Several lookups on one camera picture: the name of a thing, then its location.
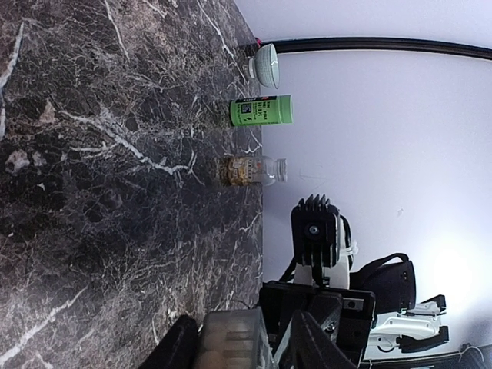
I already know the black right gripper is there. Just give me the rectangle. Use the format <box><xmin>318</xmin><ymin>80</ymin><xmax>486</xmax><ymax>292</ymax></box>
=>
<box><xmin>259</xmin><ymin>281</ymin><xmax>376</xmax><ymax>367</ymax></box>

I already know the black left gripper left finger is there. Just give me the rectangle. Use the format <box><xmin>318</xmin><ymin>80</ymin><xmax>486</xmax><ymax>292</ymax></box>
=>
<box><xmin>138</xmin><ymin>314</ymin><xmax>199</xmax><ymax>369</ymax></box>

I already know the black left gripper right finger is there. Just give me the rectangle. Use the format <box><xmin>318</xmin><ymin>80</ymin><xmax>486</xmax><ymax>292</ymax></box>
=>
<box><xmin>289</xmin><ymin>311</ymin><xmax>357</xmax><ymax>369</ymax></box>

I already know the grey weekly pill organizer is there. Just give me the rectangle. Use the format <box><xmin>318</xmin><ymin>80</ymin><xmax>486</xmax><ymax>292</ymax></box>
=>
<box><xmin>194</xmin><ymin>307</ymin><xmax>278</xmax><ymax>369</ymax></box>

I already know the green pill bottle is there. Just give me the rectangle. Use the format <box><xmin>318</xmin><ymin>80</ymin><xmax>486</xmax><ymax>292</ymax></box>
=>
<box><xmin>229</xmin><ymin>95</ymin><xmax>293</xmax><ymax>127</ymax></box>

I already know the small celadon bowl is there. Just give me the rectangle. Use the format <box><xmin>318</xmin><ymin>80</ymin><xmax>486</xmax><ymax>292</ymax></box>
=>
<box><xmin>248</xmin><ymin>44</ymin><xmax>280</xmax><ymax>89</ymax></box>

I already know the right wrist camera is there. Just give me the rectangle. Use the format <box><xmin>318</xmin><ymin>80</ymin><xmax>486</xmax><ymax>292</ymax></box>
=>
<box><xmin>280</xmin><ymin>194</ymin><xmax>358</xmax><ymax>289</ymax></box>

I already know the black corner frame post right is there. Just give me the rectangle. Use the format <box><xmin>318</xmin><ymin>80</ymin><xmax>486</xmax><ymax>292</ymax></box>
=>
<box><xmin>255</xmin><ymin>37</ymin><xmax>491</xmax><ymax>61</ymax></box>

